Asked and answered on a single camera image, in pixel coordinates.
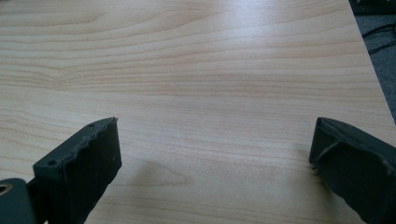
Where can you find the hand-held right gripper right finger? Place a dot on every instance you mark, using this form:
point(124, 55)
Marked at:
point(358, 161)

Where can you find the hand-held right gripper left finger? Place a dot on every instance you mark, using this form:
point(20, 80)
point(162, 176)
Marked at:
point(81, 168)

